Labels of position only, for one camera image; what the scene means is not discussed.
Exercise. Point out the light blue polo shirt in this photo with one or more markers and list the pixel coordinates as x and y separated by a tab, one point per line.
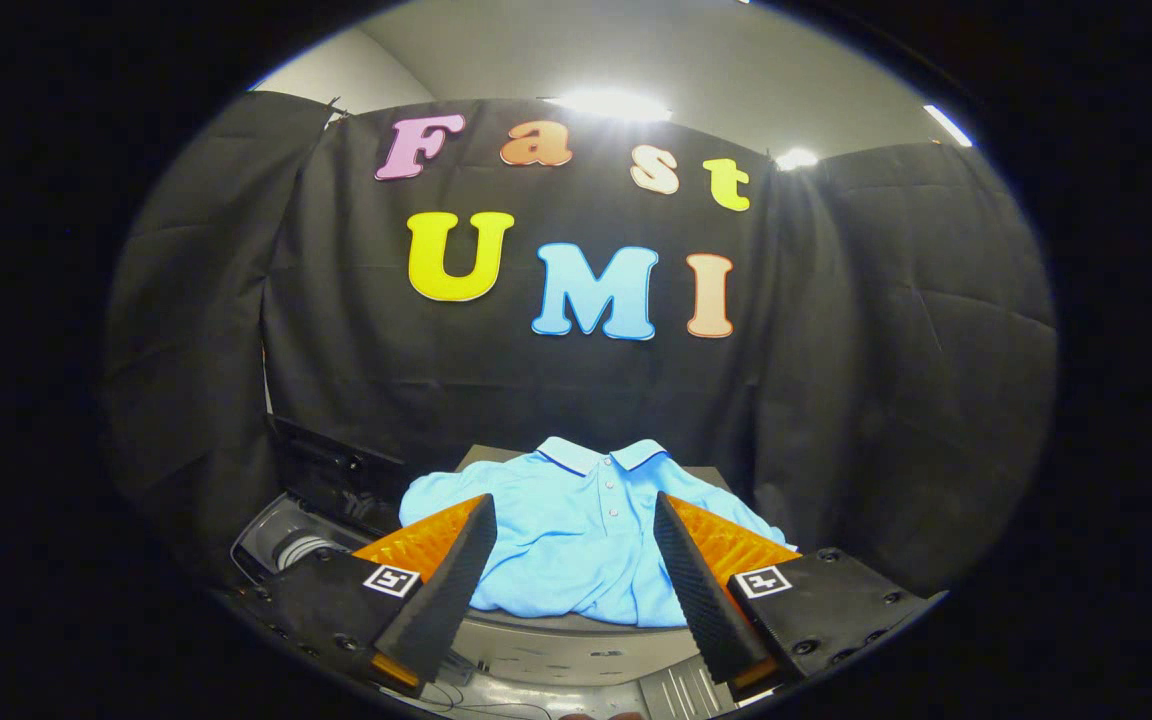
576	530

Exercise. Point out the grey cabinet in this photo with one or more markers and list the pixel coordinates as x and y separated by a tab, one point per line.
576	650

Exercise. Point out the grey ribbed panel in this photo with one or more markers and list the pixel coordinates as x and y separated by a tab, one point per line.
681	690

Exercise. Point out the ceiling light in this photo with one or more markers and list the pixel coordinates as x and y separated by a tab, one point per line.
611	103
796	158
948	125

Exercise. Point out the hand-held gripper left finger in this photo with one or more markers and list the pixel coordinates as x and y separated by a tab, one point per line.
451	575

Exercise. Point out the black backdrop cloth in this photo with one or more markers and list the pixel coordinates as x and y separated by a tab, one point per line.
536	380

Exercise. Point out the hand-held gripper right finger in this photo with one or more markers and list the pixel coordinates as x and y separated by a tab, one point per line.
701	585

